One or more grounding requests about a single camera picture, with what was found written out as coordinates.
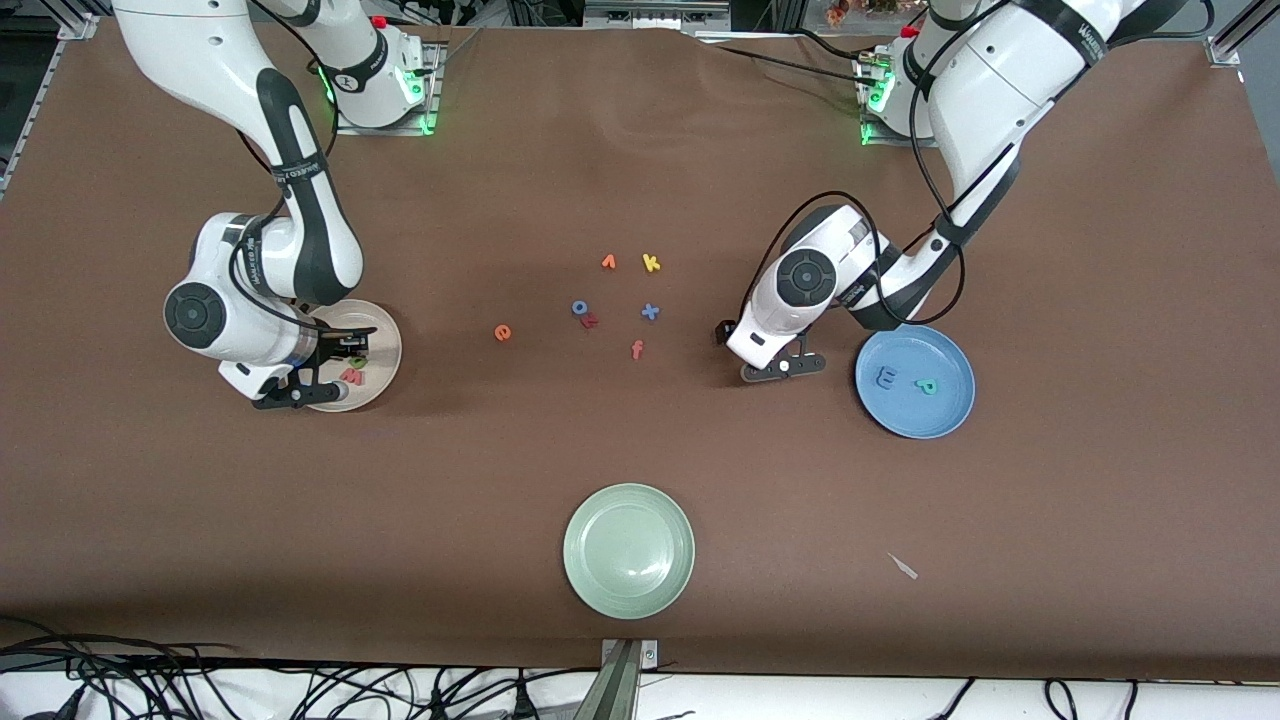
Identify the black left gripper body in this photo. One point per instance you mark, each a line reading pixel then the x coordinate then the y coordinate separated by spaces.
pixel 722 331

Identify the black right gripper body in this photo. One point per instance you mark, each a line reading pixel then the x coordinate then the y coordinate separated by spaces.
pixel 333 349

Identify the blue letter E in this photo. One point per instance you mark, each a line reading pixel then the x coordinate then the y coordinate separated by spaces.
pixel 886 378

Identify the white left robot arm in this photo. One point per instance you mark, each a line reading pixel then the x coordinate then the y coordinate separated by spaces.
pixel 990 90

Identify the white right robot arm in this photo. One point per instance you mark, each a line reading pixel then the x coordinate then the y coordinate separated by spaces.
pixel 180 60

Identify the beige brown plate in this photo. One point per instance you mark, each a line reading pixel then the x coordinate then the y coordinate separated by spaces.
pixel 385 350

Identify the brown paper table cover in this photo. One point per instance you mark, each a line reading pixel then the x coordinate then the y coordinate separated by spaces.
pixel 640 150

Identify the blue plate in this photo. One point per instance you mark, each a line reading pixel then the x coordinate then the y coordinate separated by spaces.
pixel 930 415

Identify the pale green plate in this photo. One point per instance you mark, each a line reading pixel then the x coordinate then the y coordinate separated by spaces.
pixel 628 550

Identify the small white paper scrap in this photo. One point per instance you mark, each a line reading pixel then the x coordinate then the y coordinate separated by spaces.
pixel 903 567

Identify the grey metal background box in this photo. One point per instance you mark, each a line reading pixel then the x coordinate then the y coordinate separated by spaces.
pixel 650 12

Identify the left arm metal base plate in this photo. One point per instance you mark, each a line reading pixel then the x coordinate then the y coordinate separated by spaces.
pixel 885 142

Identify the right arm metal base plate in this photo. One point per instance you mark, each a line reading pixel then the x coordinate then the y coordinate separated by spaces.
pixel 434 90

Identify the grey metal camera post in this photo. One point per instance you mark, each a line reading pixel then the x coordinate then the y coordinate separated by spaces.
pixel 620 690

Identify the aluminium frame rail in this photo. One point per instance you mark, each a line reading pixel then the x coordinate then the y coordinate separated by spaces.
pixel 30 95

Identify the aluminium frame profile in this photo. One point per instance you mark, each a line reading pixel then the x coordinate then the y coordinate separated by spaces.
pixel 1235 40

